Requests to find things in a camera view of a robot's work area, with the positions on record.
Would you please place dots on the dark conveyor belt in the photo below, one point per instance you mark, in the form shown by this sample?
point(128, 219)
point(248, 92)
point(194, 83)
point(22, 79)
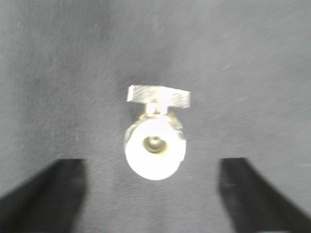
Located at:
point(66, 65)

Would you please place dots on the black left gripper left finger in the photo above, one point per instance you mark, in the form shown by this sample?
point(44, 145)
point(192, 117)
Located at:
point(48, 202)

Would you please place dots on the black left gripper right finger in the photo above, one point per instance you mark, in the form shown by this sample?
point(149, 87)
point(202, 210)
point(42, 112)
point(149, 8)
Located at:
point(254, 205)

